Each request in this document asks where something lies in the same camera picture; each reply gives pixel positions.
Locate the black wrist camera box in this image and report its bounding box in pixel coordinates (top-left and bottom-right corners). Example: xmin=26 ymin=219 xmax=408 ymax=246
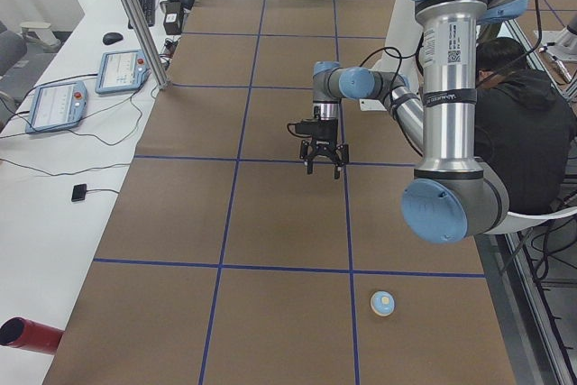
xmin=287 ymin=119 xmax=317 ymax=138

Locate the black keyboard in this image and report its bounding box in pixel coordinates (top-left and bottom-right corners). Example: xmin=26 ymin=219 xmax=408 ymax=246
xmin=138 ymin=0 xmax=156 ymax=27

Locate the blue teach pendant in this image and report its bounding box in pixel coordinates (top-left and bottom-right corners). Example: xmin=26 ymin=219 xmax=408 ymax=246
xmin=95 ymin=50 xmax=150 ymax=95
xmin=25 ymin=81 xmax=87 ymax=134

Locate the black computer mouse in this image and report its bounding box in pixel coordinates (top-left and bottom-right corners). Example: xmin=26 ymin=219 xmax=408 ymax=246
xmin=102 ymin=32 xmax=124 ymax=46

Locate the person in black jacket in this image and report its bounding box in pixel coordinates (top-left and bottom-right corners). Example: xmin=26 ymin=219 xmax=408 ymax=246
xmin=474 ymin=37 xmax=576 ymax=215

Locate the small black box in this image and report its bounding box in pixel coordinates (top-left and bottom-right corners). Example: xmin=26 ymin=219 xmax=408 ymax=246
xmin=163 ymin=2 xmax=184 ymax=35

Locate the small black square device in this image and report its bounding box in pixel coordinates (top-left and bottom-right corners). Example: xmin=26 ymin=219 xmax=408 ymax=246
xmin=71 ymin=183 xmax=87 ymax=203

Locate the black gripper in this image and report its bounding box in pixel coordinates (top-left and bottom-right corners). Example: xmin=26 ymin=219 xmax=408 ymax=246
xmin=299 ymin=119 xmax=349 ymax=179

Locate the far blue teach pendant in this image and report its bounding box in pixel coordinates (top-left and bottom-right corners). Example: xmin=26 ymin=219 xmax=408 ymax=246
xmin=95 ymin=50 xmax=150 ymax=95

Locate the near blue teach pendant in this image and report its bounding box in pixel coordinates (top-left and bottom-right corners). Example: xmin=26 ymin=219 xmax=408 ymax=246
xmin=25 ymin=81 xmax=87 ymax=134

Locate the aluminium frame post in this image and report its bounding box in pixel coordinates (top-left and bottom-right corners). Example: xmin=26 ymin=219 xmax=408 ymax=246
xmin=120 ymin=0 xmax=169 ymax=89

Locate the white chair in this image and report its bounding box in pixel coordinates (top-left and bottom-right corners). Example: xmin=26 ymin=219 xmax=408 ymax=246
xmin=485 ymin=206 xmax=576 ymax=234

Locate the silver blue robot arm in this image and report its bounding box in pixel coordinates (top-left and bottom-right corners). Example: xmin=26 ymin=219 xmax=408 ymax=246
xmin=287 ymin=61 xmax=424 ymax=179
xmin=401 ymin=0 xmax=529 ymax=243

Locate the red cylinder tube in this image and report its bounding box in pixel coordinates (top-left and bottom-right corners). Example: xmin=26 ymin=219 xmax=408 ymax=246
xmin=1 ymin=317 xmax=63 ymax=355

